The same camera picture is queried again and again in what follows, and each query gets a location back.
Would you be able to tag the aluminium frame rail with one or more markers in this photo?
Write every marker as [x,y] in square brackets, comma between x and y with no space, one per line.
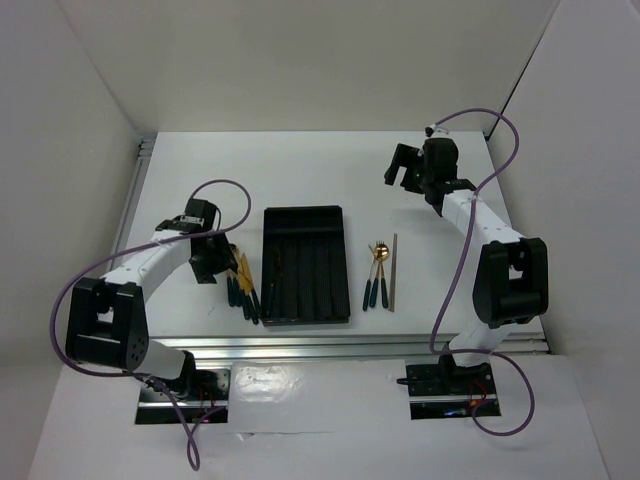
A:
[246,172]

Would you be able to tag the gold knife green handle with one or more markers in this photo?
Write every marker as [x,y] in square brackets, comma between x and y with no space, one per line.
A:
[253,294]
[244,288]

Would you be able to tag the gold spoon green handle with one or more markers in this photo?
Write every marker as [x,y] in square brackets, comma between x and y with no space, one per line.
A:
[230,289]
[382,270]
[238,291]

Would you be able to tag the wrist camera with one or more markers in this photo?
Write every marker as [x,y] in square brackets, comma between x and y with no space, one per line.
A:
[434,131]
[198,216]

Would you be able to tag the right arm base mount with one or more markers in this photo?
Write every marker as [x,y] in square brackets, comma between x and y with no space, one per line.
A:
[436,393]

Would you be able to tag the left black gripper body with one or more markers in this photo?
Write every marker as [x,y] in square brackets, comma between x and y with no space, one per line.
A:
[217,257]

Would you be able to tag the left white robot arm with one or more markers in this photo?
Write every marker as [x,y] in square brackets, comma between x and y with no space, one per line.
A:
[108,324]

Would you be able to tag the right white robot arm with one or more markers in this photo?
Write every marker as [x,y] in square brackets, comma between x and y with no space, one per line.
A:
[511,285]

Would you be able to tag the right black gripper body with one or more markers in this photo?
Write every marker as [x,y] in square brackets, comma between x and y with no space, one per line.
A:
[427,174]

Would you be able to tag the metal chopstick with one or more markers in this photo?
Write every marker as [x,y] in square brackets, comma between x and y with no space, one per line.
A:
[391,307]
[395,237]

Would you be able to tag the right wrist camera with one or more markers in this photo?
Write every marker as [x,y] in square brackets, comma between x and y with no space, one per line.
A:
[434,131]

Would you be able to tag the black cutlery tray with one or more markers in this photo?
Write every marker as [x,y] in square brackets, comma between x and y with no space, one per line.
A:
[313,287]

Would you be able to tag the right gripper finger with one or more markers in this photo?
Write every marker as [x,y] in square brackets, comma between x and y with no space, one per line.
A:
[404,155]
[413,178]

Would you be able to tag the gold fork green handle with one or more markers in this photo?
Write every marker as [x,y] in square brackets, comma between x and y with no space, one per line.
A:
[276,273]
[375,286]

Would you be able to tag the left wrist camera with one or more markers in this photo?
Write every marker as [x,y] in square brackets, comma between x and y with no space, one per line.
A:
[198,216]

